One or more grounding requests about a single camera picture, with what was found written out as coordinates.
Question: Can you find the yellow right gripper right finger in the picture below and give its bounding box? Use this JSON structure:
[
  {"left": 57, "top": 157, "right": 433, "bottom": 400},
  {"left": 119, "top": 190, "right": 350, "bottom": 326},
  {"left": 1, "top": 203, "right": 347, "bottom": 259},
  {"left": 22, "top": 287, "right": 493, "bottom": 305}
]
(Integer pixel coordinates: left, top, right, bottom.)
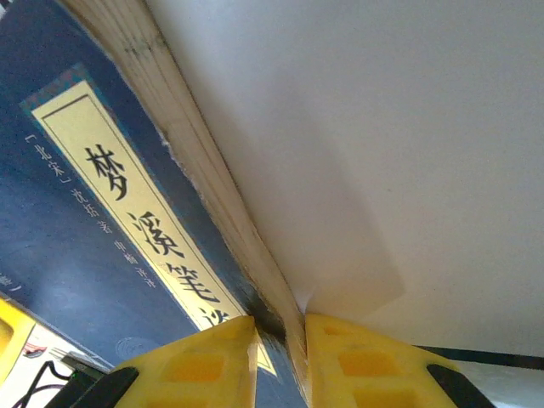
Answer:
[{"left": 303, "top": 313, "right": 460, "bottom": 408}]

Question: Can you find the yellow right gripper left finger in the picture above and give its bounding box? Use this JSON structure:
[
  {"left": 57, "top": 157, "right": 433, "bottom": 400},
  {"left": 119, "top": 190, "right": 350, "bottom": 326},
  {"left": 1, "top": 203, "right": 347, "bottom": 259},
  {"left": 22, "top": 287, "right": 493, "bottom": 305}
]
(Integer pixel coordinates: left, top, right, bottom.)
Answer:
[{"left": 112, "top": 315, "right": 260, "bottom": 408}]

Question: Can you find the dark blue book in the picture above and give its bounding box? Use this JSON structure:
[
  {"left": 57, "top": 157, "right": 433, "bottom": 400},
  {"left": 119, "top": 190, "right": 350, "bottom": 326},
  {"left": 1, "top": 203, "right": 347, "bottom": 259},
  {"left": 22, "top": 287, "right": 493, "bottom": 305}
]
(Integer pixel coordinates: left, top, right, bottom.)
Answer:
[{"left": 0, "top": 0, "right": 544, "bottom": 408}]

